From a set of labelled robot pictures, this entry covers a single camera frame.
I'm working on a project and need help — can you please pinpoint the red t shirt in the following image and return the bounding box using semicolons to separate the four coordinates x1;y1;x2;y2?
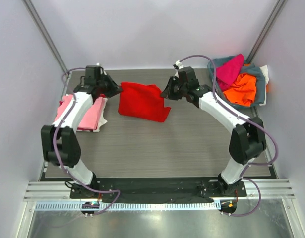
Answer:
118;82;171;122

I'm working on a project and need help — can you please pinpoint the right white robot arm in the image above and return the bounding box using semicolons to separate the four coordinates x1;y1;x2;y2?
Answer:
161;66;266;196

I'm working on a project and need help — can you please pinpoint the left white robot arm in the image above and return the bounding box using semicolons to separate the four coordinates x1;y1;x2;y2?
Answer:
41;64;122;198

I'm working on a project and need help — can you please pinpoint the folded pink t shirt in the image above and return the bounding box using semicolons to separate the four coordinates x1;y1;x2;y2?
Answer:
55;94;103;131

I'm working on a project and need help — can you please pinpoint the blue laundry basket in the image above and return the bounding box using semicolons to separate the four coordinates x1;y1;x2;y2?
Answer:
207;59;257;109

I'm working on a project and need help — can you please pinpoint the magenta t shirt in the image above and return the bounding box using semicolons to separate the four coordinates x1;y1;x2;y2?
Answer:
214;54;244;91

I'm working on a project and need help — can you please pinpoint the orange t shirt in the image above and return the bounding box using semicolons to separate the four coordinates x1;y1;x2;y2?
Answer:
223;73;257;107

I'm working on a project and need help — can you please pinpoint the white t shirt in basket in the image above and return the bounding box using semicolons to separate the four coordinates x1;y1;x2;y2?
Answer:
260;65;269;85

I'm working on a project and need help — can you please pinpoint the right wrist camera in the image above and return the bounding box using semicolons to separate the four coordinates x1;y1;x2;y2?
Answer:
173;60;184;77

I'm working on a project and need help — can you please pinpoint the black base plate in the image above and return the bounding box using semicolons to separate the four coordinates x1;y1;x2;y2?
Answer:
70;177;247;203

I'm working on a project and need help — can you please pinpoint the right aluminium frame post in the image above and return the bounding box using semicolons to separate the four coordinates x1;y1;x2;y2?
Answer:
246;0;288;62

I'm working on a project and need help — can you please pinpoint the aluminium frame post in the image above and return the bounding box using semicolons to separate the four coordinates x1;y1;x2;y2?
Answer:
22;0;68;72
246;0;288;62

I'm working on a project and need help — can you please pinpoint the left aluminium frame post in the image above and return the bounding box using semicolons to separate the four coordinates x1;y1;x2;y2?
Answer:
22;0;68;72

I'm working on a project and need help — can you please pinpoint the white slotted cable duct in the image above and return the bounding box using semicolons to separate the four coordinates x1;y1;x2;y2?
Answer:
35;201;221;212

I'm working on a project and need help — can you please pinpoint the aluminium front rail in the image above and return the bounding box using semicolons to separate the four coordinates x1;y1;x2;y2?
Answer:
24;179;295;201

